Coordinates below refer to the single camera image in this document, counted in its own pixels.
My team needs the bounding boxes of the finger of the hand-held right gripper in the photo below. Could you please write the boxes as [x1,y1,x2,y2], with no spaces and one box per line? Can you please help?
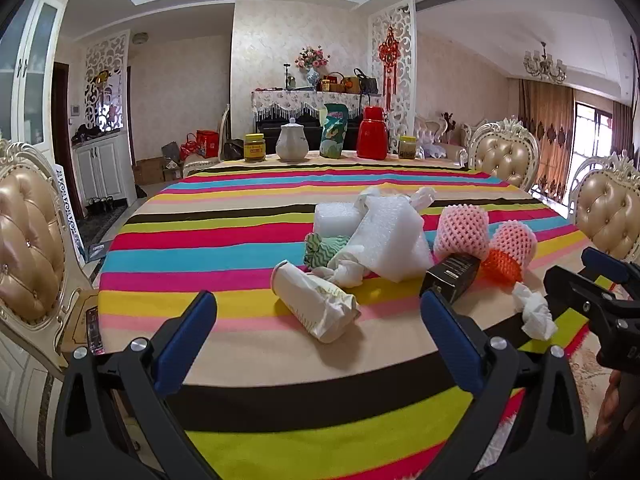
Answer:
[581,247,640,293]
[543,265,623,323]

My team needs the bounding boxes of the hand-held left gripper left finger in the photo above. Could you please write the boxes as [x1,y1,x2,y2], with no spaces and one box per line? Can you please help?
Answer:
[52,290,218,480]

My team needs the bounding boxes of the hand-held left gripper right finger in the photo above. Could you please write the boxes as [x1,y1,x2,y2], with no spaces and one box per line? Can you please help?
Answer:
[420,290,586,480]

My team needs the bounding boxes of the black carton box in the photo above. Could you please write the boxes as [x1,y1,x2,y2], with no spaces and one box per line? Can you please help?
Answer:
[419,252,482,306]

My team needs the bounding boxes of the pink and orange foam net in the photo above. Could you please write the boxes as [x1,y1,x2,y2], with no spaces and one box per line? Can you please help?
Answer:
[480,220,538,283]

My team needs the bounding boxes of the pink foam fruit net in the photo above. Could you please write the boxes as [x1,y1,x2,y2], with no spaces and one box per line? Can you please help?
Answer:
[432,203,491,261]

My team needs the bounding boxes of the white foam sheet pouch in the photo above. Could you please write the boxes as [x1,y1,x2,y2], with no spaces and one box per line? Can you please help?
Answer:
[345,190,433,281]

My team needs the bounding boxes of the twisted white tissue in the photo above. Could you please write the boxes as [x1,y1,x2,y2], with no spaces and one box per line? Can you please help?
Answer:
[312,252,371,288]

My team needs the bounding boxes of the white paper bag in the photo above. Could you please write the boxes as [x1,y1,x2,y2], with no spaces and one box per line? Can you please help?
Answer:
[271,260,362,345]

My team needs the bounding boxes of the white plastic bag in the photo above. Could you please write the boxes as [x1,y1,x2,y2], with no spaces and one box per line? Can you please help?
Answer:
[407,186,437,209]

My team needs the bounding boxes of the green wavy foam net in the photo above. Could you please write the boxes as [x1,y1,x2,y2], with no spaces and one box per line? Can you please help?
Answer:
[303,232,351,270]

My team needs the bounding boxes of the white foam block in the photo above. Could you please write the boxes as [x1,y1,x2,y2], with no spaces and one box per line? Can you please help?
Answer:
[314,202,366,238]

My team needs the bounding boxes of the person's right hand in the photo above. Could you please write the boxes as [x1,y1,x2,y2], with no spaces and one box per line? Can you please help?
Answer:
[596,371,625,440]

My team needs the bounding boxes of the floral beige tablecloth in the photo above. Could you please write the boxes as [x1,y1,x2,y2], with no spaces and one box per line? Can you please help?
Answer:
[560,325,608,441]

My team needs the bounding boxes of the beige tufted dining chair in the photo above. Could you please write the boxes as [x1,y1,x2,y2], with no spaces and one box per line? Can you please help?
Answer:
[467,118,541,193]
[0,140,83,361]
[567,152,640,263]

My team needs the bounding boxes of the striped colourful tablecloth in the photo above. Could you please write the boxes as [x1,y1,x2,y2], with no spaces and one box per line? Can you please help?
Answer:
[97,162,593,480]

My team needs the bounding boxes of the flat cardboard box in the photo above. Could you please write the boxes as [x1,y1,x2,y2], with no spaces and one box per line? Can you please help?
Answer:
[60,287,106,361]

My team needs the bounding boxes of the balcony window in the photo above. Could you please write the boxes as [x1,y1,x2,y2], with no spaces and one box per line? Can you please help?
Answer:
[572,101,616,161]

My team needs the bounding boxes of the patterned brown curtain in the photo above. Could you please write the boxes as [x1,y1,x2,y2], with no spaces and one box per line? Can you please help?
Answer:
[517,79,576,201]

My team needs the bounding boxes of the brown cardboard box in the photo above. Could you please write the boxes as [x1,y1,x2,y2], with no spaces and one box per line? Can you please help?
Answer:
[132,157,181,186]

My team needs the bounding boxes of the white box blue print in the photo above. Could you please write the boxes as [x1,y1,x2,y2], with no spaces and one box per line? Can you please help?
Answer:
[54,165,86,261]

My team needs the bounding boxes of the white shoe cabinet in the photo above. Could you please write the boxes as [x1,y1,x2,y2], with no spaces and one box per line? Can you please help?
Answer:
[72,130,133,206]

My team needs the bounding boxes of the red gift bag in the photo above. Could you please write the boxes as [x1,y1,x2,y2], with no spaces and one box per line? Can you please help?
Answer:
[180,130,221,161]

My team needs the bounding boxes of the yellow label glass jar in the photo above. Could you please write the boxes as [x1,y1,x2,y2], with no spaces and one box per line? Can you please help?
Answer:
[243,133,266,163]

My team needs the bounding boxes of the crystal chandelier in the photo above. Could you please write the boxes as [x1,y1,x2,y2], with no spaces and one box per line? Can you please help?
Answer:
[522,41,568,85]

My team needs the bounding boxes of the white side chair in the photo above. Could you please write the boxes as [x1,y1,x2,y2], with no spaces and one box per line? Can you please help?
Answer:
[182,105,233,176]

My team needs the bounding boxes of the tufted cream armchair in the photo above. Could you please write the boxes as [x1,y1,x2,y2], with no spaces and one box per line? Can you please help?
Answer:
[414,112,471,161]

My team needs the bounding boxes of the red thermos jug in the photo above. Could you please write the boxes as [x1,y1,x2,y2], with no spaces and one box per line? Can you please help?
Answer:
[356,106,389,159]

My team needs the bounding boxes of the white ceramic teapot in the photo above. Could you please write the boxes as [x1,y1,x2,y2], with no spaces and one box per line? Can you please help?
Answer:
[276,117,310,162]

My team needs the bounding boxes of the black piano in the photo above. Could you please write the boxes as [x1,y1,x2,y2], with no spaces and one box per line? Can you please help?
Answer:
[255,119,361,153]

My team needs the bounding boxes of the green snack bag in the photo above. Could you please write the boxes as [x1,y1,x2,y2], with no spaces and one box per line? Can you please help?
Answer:
[319,103,351,158]

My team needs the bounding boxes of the white lattice screen panel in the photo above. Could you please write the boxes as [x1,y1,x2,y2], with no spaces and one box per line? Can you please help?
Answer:
[84,30,132,131]
[368,2,417,153]

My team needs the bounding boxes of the white lace cover cloth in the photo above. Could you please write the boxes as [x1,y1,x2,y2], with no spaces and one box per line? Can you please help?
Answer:
[251,90,373,121]

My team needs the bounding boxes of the black handbag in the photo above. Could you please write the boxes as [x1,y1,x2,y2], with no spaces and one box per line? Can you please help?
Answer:
[354,67,379,95]

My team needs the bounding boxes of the red knot ornament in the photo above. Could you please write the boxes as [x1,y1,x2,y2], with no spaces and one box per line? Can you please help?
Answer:
[377,27,401,97]

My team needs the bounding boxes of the pink flower bouquet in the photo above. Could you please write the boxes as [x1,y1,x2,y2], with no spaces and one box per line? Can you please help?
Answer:
[295,46,331,71]

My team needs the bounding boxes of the white glass door cabinet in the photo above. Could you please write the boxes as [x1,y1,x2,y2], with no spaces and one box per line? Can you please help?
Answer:
[0,0,68,151]

